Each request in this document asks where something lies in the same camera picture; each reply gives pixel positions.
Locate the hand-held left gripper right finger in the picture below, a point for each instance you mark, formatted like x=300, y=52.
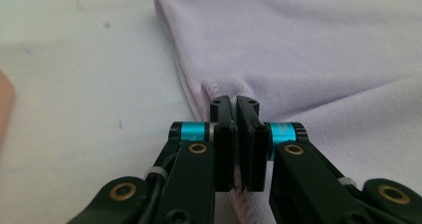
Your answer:
x=298, y=184

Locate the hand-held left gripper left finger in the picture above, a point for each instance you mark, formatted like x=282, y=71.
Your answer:
x=195, y=177

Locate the lilac printed towel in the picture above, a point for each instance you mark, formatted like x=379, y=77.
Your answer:
x=282, y=51

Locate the pink plastic basket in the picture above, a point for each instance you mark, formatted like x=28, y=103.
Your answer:
x=5, y=108

